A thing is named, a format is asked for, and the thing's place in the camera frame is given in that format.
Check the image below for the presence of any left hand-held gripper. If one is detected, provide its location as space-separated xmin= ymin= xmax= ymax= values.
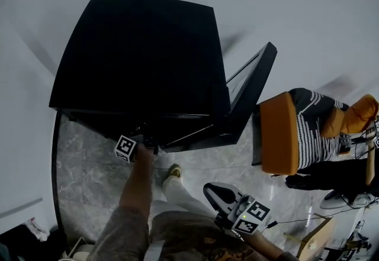
xmin=114 ymin=123 xmax=160 ymax=164

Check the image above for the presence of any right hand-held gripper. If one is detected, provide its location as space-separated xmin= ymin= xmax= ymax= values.
xmin=203 ymin=182 xmax=272 ymax=236

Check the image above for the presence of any dark glass fridge shelf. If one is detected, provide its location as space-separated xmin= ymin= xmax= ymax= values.
xmin=158 ymin=123 xmax=216 ymax=149

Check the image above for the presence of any black fridge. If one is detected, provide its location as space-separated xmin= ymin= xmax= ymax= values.
xmin=49 ymin=0 xmax=278 ymax=154

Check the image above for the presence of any person's right forearm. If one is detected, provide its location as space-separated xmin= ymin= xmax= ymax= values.
xmin=241 ymin=228 xmax=297 ymax=261

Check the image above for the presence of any person's left forearm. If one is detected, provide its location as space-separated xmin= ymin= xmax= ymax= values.
xmin=118 ymin=144 xmax=155 ymax=217

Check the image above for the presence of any person's light trouser leg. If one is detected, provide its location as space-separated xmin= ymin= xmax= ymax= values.
xmin=150 ymin=176 xmax=220 ymax=218

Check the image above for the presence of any person's beige shoe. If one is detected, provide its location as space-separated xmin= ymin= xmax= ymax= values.
xmin=165 ymin=163 xmax=183 ymax=181

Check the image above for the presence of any person's patterned grey shirt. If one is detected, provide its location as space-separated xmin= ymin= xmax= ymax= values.
xmin=87 ymin=199 xmax=300 ymax=261

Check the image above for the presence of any orange chair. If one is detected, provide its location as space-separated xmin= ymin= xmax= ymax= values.
xmin=251 ymin=91 xmax=300 ymax=177

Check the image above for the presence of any brown cardboard box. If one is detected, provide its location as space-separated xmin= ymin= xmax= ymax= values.
xmin=295 ymin=214 xmax=338 ymax=261

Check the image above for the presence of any white round stool base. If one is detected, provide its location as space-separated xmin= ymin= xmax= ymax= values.
xmin=319 ymin=189 xmax=379 ymax=211

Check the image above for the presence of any white plastic bag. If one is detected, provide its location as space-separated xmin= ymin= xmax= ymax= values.
xmin=23 ymin=217 xmax=50 ymax=243

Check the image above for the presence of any black bag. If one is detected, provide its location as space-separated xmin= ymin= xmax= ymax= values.
xmin=0 ymin=223 xmax=69 ymax=261

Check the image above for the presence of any orange cushion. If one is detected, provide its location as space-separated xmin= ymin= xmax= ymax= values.
xmin=321 ymin=94 xmax=379 ymax=138

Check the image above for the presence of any black cable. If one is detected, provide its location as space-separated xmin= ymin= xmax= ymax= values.
xmin=265 ymin=217 xmax=335 ymax=230

